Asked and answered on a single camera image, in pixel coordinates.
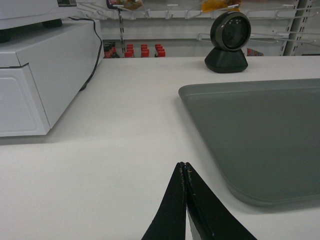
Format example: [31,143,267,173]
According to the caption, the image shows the white receipt printer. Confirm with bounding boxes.
[0,0,78,43]

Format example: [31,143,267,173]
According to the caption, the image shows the grey plastic tray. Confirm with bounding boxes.
[178,78,320,206]

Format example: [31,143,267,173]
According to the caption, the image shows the red cap bottle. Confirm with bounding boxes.
[140,44,150,58]
[124,44,135,58]
[154,43,166,58]

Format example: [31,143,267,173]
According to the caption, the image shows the black register cable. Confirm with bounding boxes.
[68,16,104,91]

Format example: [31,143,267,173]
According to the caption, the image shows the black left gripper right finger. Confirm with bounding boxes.
[184,162,256,240]

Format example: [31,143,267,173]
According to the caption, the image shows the black barcode scanner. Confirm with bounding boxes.
[204,11,251,74]

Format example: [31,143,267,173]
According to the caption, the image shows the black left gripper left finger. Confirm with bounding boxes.
[142,163,187,240]

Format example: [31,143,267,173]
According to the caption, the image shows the white metal shelf unit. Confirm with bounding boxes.
[77,0,320,57]

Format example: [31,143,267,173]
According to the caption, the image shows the white cash register drawer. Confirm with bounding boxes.
[0,18,103,137]

